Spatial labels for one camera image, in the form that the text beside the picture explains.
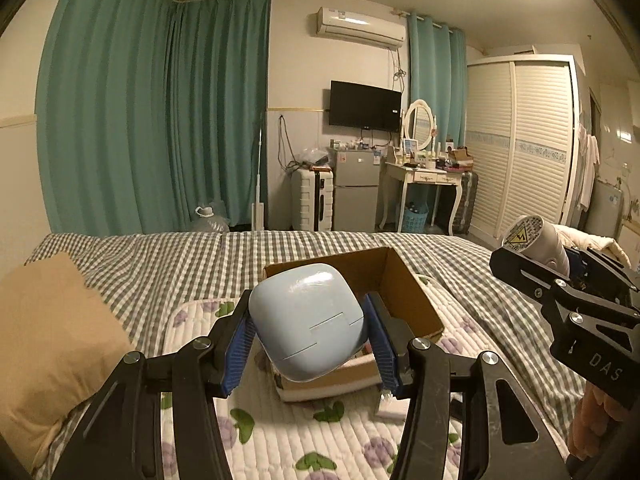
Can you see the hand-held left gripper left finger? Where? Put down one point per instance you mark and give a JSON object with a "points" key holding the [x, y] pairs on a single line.
{"points": [[236, 350]]}

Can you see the blue plastic basket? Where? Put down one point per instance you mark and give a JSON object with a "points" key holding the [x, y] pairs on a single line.
{"points": [[414, 219]]}

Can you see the white air conditioner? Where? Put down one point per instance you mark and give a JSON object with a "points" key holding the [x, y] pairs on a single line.
{"points": [[357, 27]]}

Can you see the white dressing table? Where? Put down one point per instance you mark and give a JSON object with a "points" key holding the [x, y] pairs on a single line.
{"points": [[425, 177]]}

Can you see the narrow light teal curtain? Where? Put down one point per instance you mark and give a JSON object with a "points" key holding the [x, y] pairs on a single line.
{"points": [[435, 80]]}

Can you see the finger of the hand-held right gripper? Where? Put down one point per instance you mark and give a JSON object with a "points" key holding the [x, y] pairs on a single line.
{"points": [[525, 275], [610, 275]]}

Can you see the white padded jacket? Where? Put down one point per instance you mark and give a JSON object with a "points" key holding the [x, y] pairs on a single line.
{"points": [[595, 237]]}

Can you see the white louvred wardrobe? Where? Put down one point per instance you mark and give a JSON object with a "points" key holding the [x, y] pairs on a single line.
{"points": [[520, 145]]}

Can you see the clear plastic jug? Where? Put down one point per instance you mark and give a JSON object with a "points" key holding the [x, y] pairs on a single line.
{"points": [[211, 219]]}

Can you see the small white box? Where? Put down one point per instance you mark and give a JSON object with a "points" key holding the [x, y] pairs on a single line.
{"points": [[394, 411]]}

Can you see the black wall television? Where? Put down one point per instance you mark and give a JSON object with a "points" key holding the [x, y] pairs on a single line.
{"points": [[365, 106]]}

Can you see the floral quilted mat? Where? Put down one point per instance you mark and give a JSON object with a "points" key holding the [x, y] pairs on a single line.
{"points": [[300, 435]]}

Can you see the light blue earbuds case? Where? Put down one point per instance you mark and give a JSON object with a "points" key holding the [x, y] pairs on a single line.
{"points": [[300, 320]]}

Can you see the wide teal curtain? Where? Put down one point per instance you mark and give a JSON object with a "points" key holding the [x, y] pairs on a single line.
{"points": [[110, 100]]}

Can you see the brown box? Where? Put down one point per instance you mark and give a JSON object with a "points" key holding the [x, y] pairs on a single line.
{"points": [[460, 156]]}

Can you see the clear plastic bag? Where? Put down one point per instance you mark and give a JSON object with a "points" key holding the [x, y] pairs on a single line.
{"points": [[312, 157]]}

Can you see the cardboard box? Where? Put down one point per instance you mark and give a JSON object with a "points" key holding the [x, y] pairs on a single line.
{"points": [[400, 285]]}

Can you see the silver mini fridge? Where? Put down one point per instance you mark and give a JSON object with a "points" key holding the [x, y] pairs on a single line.
{"points": [[354, 190]]}

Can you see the small photo frame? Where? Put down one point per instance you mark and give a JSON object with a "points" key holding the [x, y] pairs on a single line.
{"points": [[410, 146]]}

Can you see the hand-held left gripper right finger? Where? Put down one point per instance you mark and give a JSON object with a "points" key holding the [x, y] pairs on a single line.
{"points": [[384, 350]]}

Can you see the hanging white towels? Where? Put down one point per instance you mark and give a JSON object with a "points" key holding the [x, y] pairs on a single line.
{"points": [[586, 165]]}

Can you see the silver suitcase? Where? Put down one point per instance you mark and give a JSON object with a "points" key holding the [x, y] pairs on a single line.
{"points": [[466, 202]]}

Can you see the white ribbed suitcase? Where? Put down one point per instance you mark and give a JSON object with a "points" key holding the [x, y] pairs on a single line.
{"points": [[310, 200]]}

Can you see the tan pillow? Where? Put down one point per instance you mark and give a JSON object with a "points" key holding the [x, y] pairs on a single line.
{"points": [[50, 335]]}

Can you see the oval white mirror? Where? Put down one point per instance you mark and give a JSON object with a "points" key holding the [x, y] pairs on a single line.
{"points": [[419, 125]]}

